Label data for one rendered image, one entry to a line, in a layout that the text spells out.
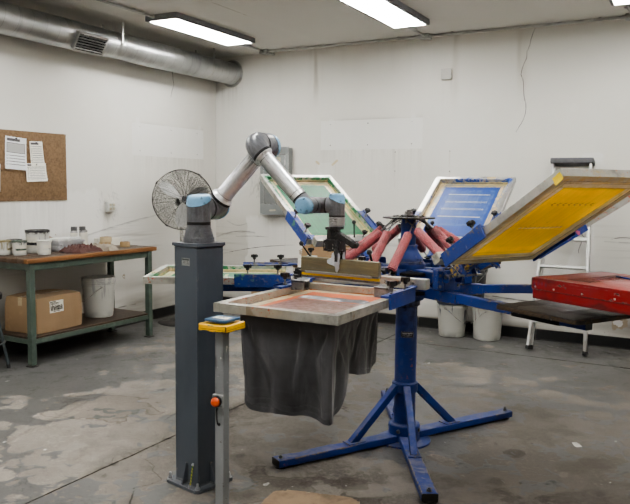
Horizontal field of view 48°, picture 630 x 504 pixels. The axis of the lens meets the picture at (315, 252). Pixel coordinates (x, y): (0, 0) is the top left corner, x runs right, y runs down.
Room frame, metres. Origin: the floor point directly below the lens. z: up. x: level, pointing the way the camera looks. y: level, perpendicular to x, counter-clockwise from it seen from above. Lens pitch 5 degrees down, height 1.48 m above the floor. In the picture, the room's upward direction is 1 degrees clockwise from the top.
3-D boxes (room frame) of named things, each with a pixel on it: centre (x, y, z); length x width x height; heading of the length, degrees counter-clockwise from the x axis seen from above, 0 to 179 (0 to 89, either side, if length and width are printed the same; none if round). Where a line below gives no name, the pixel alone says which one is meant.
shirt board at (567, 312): (3.49, -0.88, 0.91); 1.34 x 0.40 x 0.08; 31
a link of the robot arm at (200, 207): (3.47, 0.56, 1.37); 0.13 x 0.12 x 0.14; 157
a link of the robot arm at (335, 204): (3.33, -0.10, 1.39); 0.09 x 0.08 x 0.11; 67
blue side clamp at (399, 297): (3.22, -0.38, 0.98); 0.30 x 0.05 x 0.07; 151
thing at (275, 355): (2.88, 0.12, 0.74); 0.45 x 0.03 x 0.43; 61
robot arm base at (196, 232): (3.46, 0.57, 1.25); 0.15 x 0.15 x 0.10
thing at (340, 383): (2.99, -0.18, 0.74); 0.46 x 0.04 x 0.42; 151
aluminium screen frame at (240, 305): (3.14, -0.02, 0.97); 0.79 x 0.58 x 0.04; 151
